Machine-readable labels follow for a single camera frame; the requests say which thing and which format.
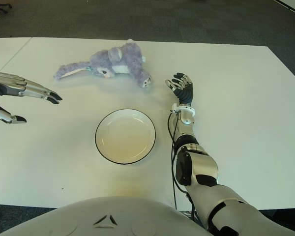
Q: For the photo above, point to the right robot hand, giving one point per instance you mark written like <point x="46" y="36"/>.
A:
<point x="185" y="94"/>

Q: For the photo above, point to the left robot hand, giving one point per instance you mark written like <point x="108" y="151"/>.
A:
<point x="12" y="84"/>

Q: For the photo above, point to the purple plush bunny doll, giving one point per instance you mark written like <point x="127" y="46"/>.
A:
<point x="130" y="56"/>

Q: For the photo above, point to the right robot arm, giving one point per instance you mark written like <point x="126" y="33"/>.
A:
<point x="204" y="167"/>

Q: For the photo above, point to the white plate black rim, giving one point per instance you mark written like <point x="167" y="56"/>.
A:
<point x="125" y="137"/>

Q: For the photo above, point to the black office chair base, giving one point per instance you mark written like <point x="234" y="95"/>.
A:
<point x="3" y="3"/>

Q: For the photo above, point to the white panel with dark edge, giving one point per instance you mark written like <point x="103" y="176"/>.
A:
<point x="292" y="5"/>

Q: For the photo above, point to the grey robot torso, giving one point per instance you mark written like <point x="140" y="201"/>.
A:
<point x="100" y="216"/>

